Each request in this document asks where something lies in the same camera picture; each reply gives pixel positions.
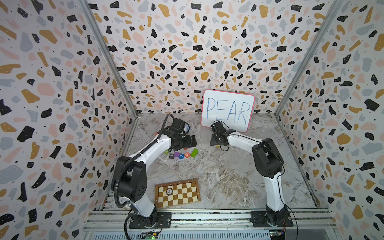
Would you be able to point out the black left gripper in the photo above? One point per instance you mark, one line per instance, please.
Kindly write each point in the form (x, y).
(189, 143)

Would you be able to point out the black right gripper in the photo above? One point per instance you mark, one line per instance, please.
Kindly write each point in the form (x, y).
(212, 141)

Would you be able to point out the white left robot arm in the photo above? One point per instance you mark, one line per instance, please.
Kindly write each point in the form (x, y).
(129, 182)

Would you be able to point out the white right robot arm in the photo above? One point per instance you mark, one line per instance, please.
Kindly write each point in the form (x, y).
(268, 161)

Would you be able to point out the long green block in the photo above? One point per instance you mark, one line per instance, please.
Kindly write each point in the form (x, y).
(194, 153)

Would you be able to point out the pink framed whiteboard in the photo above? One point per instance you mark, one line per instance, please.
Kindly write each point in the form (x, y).
(234, 109)

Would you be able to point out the wooden chessboard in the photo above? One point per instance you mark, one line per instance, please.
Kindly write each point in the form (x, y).
(177, 193)

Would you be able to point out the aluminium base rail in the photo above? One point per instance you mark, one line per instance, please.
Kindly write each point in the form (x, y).
(213, 224)

